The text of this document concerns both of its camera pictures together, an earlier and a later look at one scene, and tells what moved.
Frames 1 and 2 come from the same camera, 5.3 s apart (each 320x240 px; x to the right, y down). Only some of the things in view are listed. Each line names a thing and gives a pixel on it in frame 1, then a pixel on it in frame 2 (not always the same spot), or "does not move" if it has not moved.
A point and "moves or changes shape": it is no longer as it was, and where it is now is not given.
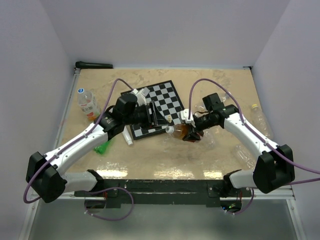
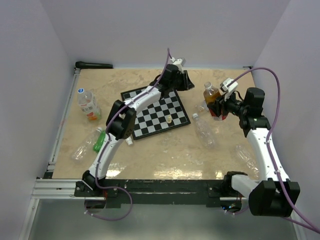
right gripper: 192,135 → 216,107
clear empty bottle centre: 208,140 does not move
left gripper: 150,123 → 186,84
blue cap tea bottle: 88,104 does not move
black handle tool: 80,64 does not move
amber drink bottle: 180,131 moves or changes shape
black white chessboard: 168,105 does not move
